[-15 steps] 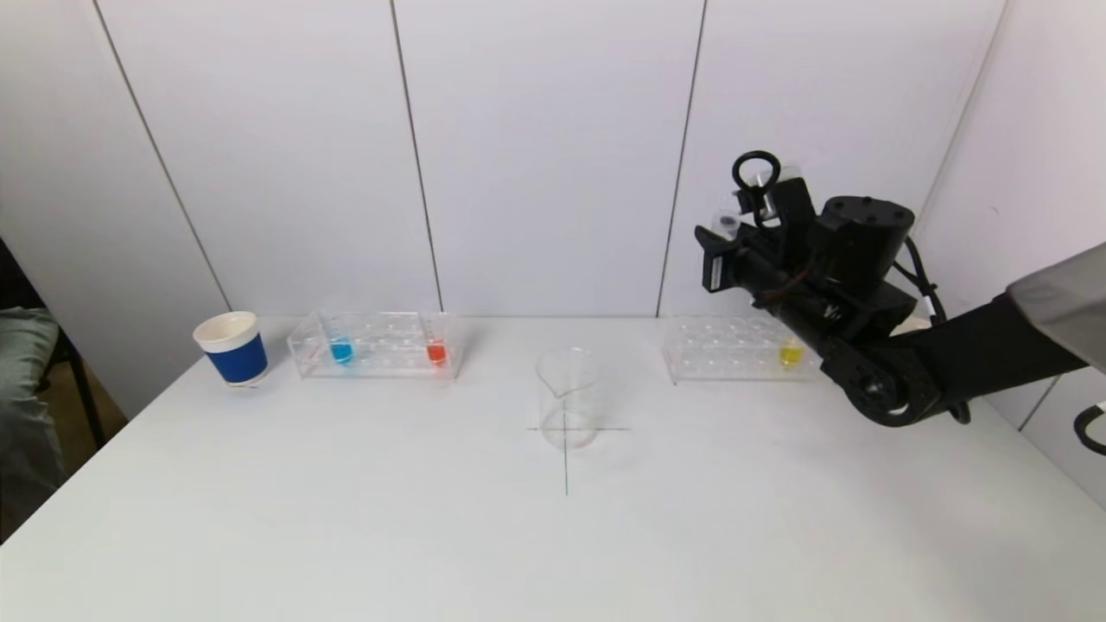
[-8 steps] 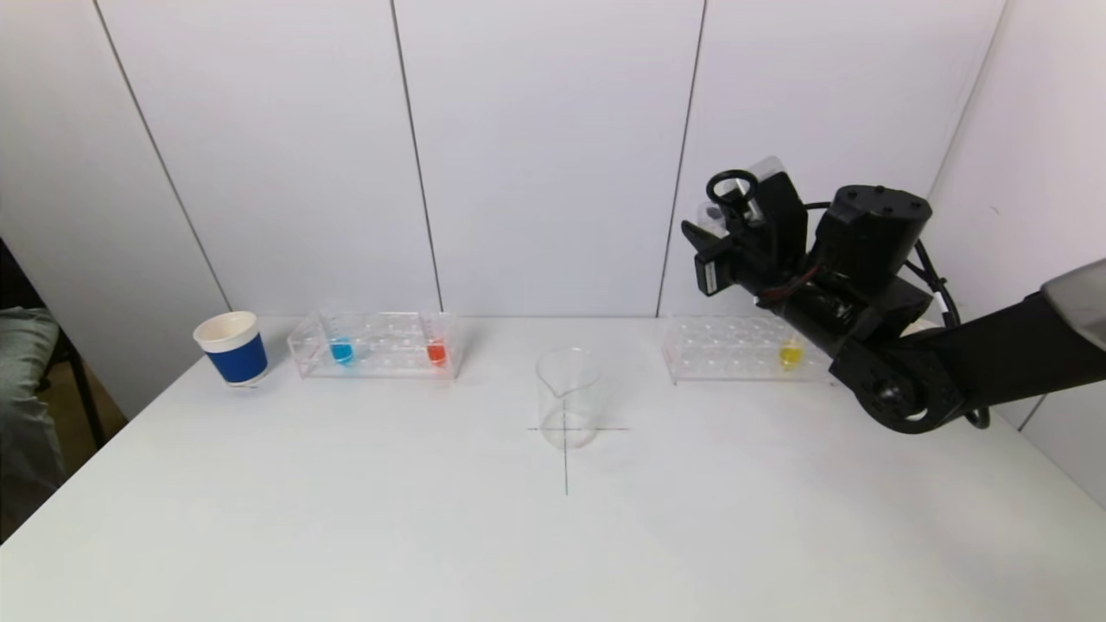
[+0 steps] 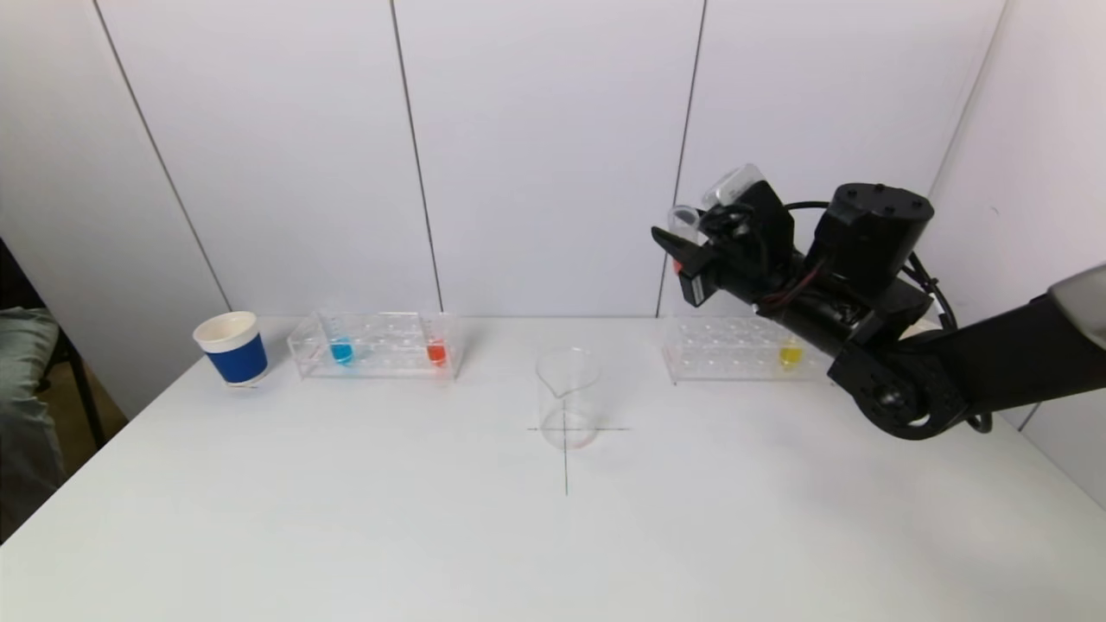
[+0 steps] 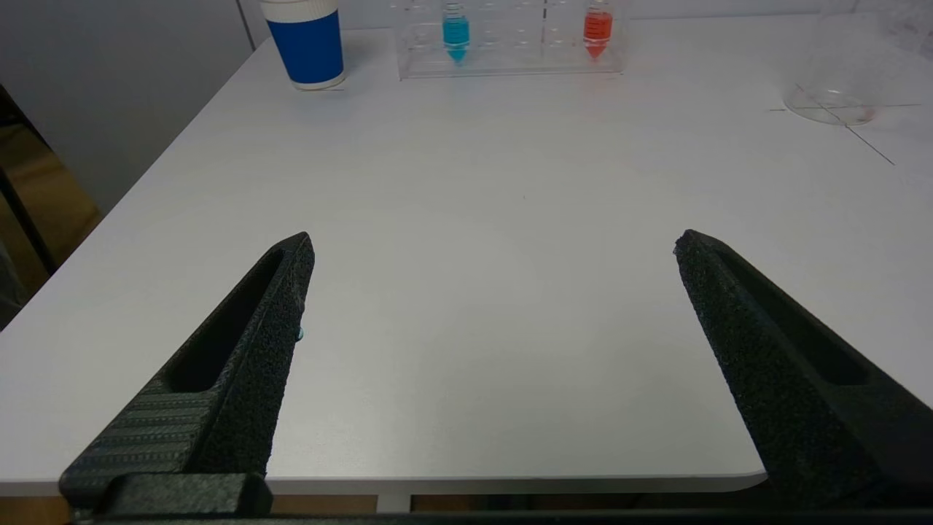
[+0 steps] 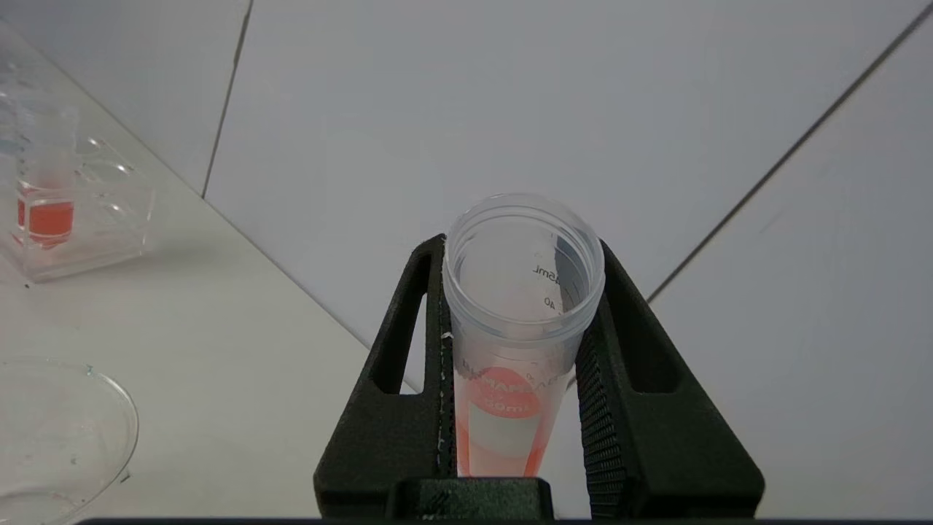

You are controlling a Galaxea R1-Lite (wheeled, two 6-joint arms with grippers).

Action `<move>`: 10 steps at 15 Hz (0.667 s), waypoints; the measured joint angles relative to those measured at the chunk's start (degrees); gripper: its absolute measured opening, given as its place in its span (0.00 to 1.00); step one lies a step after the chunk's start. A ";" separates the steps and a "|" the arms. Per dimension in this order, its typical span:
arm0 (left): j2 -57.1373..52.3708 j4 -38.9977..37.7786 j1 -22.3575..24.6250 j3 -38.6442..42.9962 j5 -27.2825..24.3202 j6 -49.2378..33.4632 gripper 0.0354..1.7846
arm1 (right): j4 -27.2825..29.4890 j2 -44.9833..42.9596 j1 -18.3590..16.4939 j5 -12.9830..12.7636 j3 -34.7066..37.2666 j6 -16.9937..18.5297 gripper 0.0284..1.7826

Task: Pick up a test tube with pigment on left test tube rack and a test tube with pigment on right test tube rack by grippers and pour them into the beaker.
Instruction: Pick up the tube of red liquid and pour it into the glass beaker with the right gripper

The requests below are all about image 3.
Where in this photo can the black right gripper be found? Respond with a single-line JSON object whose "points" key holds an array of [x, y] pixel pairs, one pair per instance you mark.
{"points": [[694, 283]]}

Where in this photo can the white-labelled clear plastic tube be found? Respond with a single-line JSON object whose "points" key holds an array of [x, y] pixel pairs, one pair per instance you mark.
{"points": [[684, 216]]}

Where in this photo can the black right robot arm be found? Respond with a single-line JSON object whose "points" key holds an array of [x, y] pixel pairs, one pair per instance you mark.
{"points": [[873, 233]]}

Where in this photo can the clear acrylic tube rack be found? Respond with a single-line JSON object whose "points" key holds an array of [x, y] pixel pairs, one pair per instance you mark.
{"points": [[389, 354], [726, 350]]}

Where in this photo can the clear tube, yellow pigment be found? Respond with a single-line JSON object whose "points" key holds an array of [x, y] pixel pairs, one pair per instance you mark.
{"points": [[789, 355]]}

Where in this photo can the clear glass beaker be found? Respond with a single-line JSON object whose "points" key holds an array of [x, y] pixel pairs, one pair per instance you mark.
{"points": [[568, 406]]}

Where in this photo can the clear tube, red pigment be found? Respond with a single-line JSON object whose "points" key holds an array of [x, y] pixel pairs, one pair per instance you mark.
{"points": [[437, 353]]}

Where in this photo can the clear tube, blue pigment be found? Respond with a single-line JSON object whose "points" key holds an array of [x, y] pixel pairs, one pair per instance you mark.
{"points": [[342, 352]]}

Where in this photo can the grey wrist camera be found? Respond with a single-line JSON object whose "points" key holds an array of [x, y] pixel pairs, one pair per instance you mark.
{"points": [[733, 186]]}

